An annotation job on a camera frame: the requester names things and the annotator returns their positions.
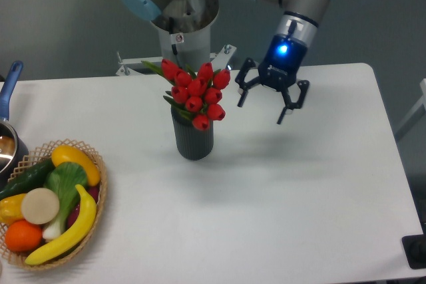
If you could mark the red tulip bouquet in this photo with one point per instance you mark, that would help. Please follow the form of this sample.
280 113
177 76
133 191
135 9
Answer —
195 96

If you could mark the yellow bell pepper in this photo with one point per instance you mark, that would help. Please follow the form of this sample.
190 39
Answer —
11 209

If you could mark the beige round disc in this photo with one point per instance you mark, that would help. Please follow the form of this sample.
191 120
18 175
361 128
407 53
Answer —
40 206

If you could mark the woven wicker basket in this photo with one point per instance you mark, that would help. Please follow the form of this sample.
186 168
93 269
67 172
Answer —
35 156

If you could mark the green bok choy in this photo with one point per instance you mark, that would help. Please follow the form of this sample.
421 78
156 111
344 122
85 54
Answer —
62 181

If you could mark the dark grey ribbed vase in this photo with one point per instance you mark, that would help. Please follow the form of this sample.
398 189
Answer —
192 143

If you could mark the white frame at right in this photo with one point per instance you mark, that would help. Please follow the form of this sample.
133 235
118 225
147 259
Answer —
412 117

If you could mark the black device at table edge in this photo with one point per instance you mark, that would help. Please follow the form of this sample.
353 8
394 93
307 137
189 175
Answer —
414 248

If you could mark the green cucumber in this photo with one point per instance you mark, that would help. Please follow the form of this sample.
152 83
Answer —
31 178

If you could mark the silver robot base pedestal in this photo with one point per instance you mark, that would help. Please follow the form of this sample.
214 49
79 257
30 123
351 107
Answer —
184 30

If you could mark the blue handled saucepan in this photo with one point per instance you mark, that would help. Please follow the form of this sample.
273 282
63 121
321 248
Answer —
13 149

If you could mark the yellow banana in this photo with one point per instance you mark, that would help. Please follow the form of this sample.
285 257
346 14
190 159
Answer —
72 236

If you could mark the orange fruit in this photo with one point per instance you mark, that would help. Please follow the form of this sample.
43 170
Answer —
22 236

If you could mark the purple eggplant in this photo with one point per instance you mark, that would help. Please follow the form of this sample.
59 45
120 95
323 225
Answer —
94 193

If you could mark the yellow squash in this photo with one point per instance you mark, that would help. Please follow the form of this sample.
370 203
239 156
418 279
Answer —
65 153

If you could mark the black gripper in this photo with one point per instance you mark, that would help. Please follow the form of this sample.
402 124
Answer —
281 64

